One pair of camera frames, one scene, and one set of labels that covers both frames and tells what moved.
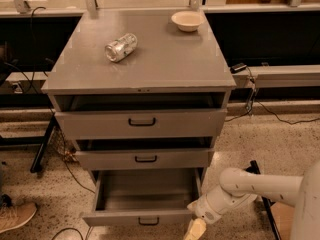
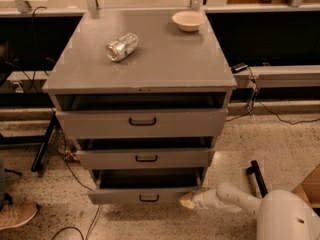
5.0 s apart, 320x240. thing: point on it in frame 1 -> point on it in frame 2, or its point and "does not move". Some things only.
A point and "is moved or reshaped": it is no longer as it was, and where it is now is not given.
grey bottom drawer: x=143 y=197 is moved or reshaped
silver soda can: x=121 y=47 does not move
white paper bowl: x=187 y=20 does not move
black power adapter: x=237 y=67 does not move
